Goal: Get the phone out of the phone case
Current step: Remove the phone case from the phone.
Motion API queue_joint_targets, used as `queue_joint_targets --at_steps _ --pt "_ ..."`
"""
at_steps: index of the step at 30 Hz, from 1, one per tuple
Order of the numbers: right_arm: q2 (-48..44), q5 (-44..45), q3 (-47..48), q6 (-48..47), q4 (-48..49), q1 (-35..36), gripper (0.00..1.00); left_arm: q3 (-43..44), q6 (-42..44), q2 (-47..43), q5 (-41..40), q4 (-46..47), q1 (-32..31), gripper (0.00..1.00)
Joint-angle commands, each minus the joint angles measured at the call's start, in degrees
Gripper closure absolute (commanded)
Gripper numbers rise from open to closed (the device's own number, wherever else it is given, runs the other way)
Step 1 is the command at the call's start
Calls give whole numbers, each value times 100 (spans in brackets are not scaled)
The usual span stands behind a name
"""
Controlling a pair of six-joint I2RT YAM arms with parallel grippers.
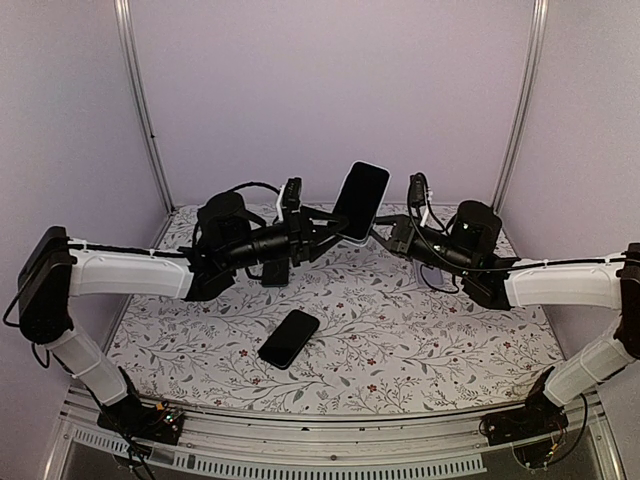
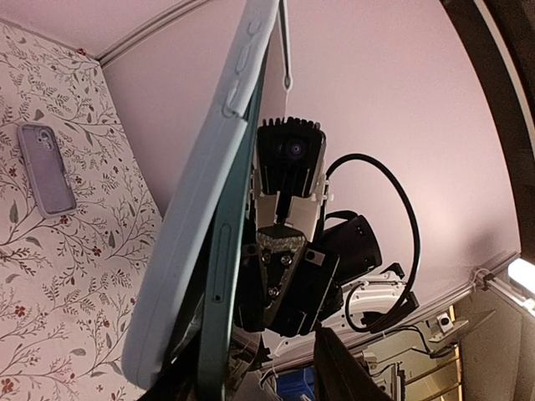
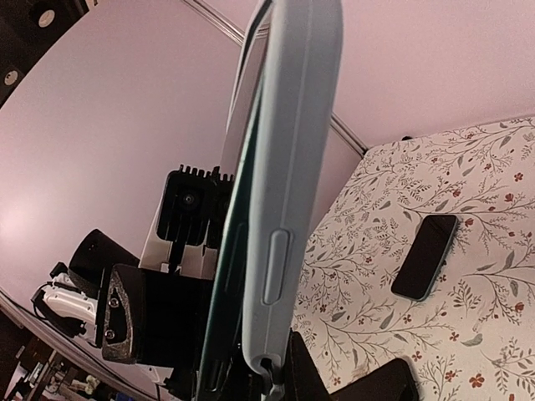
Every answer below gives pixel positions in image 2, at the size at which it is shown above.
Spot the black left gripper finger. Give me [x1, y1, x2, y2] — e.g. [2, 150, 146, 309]
[313, 327, 392, 401]

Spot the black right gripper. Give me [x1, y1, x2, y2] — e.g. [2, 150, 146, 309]
[233, 211, 382, 337]

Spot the light blue silicone phone case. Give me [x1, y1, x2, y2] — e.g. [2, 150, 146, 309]
[122, 1, 278, 389]

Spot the lilac silicone phone case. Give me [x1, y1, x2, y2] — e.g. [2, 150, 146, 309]
[18, 124, 77, 218]

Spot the black phone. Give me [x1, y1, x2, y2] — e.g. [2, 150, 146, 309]
[196, 77, 264, 400]

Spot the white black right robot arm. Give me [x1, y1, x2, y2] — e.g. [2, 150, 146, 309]
[234, 211, 419, 358]

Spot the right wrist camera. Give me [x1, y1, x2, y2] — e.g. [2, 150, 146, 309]
[253, 117, 326, 241]

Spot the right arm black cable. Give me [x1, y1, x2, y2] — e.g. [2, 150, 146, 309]
[325, 153, 421, 333]

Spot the aluminium right rear frame post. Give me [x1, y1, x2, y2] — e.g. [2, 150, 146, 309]
[94, 0, 247, 70]

